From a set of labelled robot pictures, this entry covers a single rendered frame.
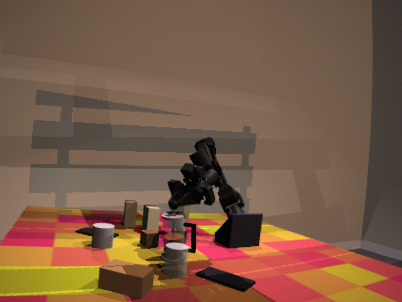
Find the grey cylinder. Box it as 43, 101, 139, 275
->
91, 223, 115, 249
163, 243, 189, 279

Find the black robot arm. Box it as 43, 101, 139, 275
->
180, 137, 245, 218

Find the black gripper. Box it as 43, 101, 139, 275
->
167, 175, 216, 207

